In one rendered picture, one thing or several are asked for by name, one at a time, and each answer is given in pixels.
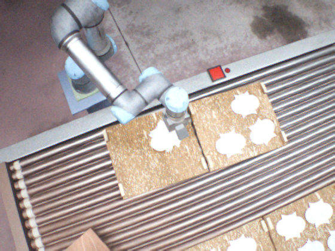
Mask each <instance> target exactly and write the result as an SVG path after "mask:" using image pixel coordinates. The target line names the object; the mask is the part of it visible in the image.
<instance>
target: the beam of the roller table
mask: <svg viewBox="0 0 335 251"><path fill-rule="evenodd" d="M334 44H335V28H334V29H332V30H329V31H327V32H323V33H319V34H317V35H314V36H310V37H308V38H305V39H302V40H299V41H297V42H292V43H291V44H287V45H283V46H281V47H277V48H275V49H271V50H269V51H265V52H263V53H258V54H256V55H254V56H250V57H247V58H245V59H241V60H239V61H236V62H233V63H229V64H227V65H223V66H221V68H222V70H223V72H224V73H225V75H226V78H225V79H222V80H219V81H217V82H212V80H211V78H210V76H209V74H208V72H207V71H206V72H204V73H201V74H197V75H194V76H191V77H189V78H186V79H184V80H179V81H177V82H173V85H174V86H175V87H179V88H182V89H184V90H185V91H186V92H187V94H188V96H192V95H194V94H197V93H200V92H202V91H205V90H207V89H210V88H214V87H217V86H219V85H221V84H225V83H227V82H230V81H233V80H235V79H238V78H242V77H245V76H247V75H249V74H254V73H256V72H258V71H262V70H264V69H267V68H271V67H272V66H276V65H278V64H281V63H285V62H287V61H290V60H292V59H296V58H298V57H302V56H304V55H306V54H309V53H313V52H315V51H319V50H322V49H324V48H327V47H331V46H332V45H334ZM225 68H229V69H230V73H229V74H228V73H226V72H225V71H224V70H225ZM112 106H113V105H111V106H109V107H106V108H103V109H101V110H98V111H96V112H93V113H91V114H88V115H85V116H83V117H81V118H78V119H76V120H73V121H71V122H68V123H66V124H62V125H59V126H57V127H55V128H52V129H50V130H47V131H45V132H43V133H39V134H37V135H34V136H32V137H30V138H27V139H24V140H22V141H20V142H17V143H14V144H12V145H10V146H7V147H4V148H2V149H0V163H2V162H4V161H5V162H8V163H10V164H11V163H14V162H15V161H17V160H22V159H24V158H27V157H30V156H33V155H35V154H37V153H40V152H42V151H45V150H47V149H51V148H54V147H55V146H58V145H60V144H63V143H66V142H69V141H71V140H74V139H76V138H78V137H81V136H85V135H87V134H89V133H93V132H94V131H97V130H100V129H102V128H105V127H108V126H110V125H112V124H115V123H118V122H119V121H118V120H117V119H116V117H115V116H113V114H112V113H111V111H110V110H111V108H112ZM161 106H164V105H163V104H162V103H161V102H159V101H158V100H157V99H154V100H153V101H152V102H151V103H150V104H149V105H148V106H147V107H146V108H144V109H143V110H142V111H141V112H140V113H139V114H138V115H140V114H143V113H145V112H148V111H151V110H153V109H156V108H159V107H161Z"/></svg>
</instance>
